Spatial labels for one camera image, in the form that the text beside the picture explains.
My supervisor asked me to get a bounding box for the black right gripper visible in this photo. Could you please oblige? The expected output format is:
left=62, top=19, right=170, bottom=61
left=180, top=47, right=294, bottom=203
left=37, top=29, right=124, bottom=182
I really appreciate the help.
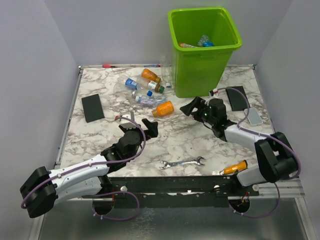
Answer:
left=180, top=96, right=216, bottom=126

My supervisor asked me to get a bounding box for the small orange bottle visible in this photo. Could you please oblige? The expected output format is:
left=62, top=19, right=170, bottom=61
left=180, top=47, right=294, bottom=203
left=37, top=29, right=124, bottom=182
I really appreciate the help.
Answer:
left=151, top=101, right=175, bottom=118

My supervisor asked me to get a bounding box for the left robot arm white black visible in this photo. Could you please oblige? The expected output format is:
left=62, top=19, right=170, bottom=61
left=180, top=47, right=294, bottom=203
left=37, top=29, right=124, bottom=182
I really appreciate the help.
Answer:
left=19, top=118, right=159, bottom=218

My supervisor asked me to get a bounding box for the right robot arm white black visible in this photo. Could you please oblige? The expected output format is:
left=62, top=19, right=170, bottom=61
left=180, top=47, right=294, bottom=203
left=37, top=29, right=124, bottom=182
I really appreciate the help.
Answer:
left=180, top=96, right=300, bottom=196

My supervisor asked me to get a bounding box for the green plastic bin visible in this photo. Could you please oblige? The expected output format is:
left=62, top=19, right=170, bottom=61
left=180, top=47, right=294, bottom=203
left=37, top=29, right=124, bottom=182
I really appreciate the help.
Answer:
left=167, top=6, right=243, bottom=98

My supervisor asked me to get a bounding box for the tall clear bottle by bin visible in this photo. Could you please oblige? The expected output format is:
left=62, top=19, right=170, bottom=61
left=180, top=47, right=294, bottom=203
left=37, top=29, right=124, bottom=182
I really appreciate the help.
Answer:
left=160, top=55, right=172, bottom=89

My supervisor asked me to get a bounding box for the small red blue label bottle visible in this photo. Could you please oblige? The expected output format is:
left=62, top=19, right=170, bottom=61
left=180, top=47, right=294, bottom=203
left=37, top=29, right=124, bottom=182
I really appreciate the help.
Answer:
left=132, top=90, right=167, bottom=107

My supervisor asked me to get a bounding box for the brown tea bottle green cap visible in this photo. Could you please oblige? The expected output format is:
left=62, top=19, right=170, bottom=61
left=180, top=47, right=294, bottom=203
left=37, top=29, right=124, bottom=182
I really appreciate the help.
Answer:
left=147, top=81, right=165, bottom=94

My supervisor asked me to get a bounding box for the silver open-end wrench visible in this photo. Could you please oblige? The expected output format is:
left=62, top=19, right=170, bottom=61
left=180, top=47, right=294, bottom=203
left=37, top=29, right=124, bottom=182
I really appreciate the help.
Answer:
left=159, top=156, right=205, bottom=170

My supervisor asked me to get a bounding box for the clear bottle blue label back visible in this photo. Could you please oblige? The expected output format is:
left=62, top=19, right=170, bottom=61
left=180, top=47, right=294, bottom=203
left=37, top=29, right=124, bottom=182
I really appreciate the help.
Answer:
left=124, top=78, right=148, bottom=93

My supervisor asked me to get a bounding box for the black flat box left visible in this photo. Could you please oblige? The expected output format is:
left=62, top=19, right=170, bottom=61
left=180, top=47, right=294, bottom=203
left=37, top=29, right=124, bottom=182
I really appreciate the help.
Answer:
left=81, top=94, right=105, bottom=123

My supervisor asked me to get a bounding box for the black flat box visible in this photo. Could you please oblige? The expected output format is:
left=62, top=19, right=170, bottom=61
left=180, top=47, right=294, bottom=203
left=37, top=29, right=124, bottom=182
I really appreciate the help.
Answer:
left=81, top=94, right=105, bottom=123
left=226, top=86, right=250, bottom=112

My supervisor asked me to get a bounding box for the black flat box right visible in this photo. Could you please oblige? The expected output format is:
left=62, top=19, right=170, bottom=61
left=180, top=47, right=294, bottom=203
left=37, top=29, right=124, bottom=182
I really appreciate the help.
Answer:
left=226, top=86, right=250, bottom=112

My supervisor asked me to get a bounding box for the blue marker pen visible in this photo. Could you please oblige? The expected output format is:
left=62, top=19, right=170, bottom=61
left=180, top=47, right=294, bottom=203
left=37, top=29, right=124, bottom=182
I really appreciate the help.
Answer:
left=143, top=64, right=161, bottom=68

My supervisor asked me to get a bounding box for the orange juice bottle back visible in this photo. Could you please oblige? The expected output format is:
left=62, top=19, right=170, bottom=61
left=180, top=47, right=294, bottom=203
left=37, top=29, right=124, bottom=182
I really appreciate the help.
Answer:
left=141, top=68, right=161, bottom=83

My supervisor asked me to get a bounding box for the orange bottle at front edge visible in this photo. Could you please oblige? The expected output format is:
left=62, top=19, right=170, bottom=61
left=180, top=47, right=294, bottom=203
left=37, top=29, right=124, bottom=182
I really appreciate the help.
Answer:
left=178, top=43, right=197, bottom=48

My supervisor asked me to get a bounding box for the clear bottle light-blue label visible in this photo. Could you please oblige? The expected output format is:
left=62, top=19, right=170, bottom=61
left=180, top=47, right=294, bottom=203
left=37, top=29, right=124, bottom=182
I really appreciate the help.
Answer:
left=197, top=35, right=215, bottom=47

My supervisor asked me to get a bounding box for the red marker pen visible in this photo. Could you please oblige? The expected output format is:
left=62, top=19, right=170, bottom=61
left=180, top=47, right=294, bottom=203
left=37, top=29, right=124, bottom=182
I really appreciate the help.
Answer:
left=102, top=64, right=117, bottom=69

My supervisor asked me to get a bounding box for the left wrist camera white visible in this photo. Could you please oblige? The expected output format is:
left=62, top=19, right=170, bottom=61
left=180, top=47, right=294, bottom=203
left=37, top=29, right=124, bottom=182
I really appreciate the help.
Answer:
left=115, top=111, right=135, bottom=124

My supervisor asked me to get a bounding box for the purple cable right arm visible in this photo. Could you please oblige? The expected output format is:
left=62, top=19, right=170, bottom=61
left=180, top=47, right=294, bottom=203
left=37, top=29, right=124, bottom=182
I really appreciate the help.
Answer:
left=217, top=87, right=302, bottom=181

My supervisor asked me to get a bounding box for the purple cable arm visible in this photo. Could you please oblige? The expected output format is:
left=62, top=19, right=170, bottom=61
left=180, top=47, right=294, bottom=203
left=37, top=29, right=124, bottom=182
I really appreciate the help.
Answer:
left=217, top=87, right=302, bottom=181
left=20, top=117, right=147, bottom=210

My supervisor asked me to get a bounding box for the orange handle screwdriver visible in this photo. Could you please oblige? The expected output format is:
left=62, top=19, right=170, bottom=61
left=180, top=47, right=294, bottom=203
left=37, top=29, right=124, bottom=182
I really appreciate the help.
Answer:
left=219, top=160, right=248, bottom=175

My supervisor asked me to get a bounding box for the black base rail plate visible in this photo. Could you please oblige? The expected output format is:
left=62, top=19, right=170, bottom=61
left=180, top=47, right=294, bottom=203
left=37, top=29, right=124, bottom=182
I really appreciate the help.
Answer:
left=81, top=173, right=301, bottom=208

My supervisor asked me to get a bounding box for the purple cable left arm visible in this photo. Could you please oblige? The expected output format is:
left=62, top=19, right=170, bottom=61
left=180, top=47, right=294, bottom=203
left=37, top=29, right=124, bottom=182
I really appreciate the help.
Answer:
left=20, top=117, right=147, bottom=210

